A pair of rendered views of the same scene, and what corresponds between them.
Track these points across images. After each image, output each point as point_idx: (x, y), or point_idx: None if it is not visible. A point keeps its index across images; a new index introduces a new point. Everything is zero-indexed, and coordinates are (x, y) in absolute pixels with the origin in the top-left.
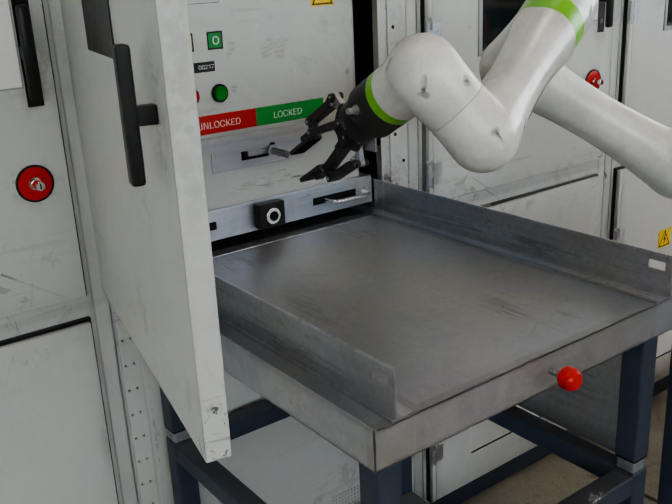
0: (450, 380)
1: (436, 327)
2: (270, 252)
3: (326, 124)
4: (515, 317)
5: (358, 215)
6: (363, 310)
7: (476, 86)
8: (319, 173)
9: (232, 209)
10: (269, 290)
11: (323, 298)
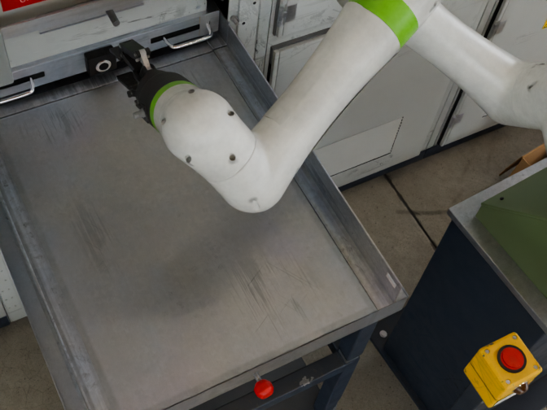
0: (162, 390)
1: (185, 301)
2: (93, 110)
3: (133, 68)
4: (254, 301)
5: (199, 46)
6: (137, 253)
7: (242, 160)
8: (128, 96)
9: (61, 59)
10: (70, 191)
11: (111, 220)
